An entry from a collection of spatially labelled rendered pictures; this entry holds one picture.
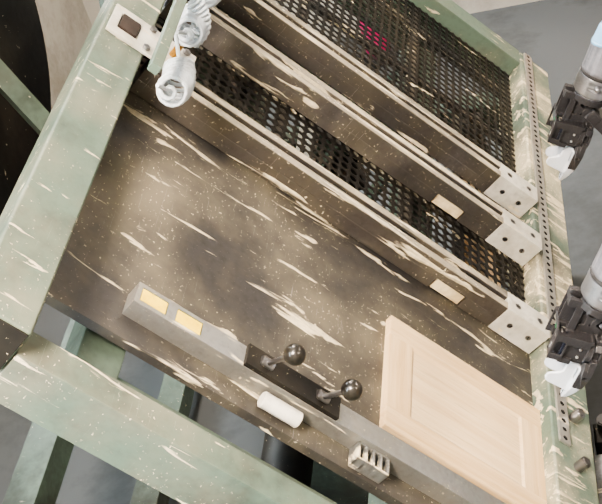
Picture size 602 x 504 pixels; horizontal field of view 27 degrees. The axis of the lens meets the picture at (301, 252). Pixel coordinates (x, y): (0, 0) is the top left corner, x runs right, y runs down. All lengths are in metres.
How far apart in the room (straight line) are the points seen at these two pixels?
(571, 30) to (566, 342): 4.07
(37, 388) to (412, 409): 0.82
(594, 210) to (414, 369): 2.36
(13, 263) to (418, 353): 0.97
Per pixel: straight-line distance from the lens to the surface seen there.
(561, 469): 2.62
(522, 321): 2.83
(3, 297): 1.85
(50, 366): 1.89
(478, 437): 2.53
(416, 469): 2.29
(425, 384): 2.51
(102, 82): 2.34
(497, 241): 3.09
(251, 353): 2.16
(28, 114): 2.81
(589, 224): 4.72
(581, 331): 2.01
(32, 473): 3.22
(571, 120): 2.57
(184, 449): 1.94
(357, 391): 2.11
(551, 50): 5.85
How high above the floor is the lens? 2.82
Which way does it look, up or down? 35 degrees down
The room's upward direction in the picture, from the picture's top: 18 degrees counter-clockwise
